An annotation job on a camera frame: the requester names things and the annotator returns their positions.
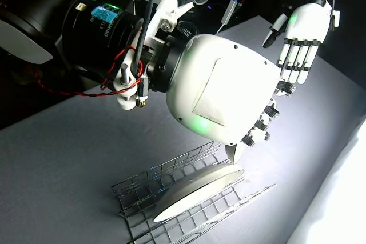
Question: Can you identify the chrome wire plate rack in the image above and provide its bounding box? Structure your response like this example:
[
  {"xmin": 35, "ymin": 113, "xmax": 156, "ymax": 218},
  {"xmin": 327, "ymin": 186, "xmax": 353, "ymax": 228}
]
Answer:
[{"xmin": 110, "ymin": 141, "xmax": 277, "ymax": 244}]

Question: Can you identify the red twisted wire pair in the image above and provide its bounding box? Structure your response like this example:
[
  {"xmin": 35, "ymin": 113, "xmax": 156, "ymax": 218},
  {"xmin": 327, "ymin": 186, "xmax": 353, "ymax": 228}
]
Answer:
[{"xmin": 33, "ymin": 45, "xmax": 144, "ymax": 98}]

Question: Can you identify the grey cable adapter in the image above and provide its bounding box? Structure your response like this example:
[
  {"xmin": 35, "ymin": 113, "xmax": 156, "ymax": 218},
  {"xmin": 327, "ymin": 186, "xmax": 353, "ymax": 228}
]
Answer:
[{"xmin": 221, "ymin": 0, "xmax": 238, "ymax": 25}]

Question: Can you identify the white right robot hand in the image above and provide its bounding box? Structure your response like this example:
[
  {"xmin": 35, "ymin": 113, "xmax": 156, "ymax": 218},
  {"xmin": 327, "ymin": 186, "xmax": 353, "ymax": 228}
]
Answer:
[{"xmin": 165, "ymin": 21, "xmax": 297, "ymax": 149}]

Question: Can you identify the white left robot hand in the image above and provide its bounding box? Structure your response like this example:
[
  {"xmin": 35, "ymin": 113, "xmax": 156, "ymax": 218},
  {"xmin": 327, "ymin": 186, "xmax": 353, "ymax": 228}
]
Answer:
[{"xmin": 262, "ymin": 2, "xmax": 334, "ymax": 85}]

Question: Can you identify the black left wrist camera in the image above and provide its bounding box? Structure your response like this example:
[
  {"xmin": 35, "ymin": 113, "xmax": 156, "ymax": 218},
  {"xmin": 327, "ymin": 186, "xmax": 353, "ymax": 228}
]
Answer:
[{"xmin": 331, "ymin": 9, "xmax": 341, "ymax": 29}]

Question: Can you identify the white cloth sheet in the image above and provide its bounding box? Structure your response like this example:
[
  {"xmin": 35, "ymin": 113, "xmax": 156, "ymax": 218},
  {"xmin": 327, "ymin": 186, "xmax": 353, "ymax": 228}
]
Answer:
[{"xmin": 285, "ymin": 118, "xmax": 366, "ymax": 244}]

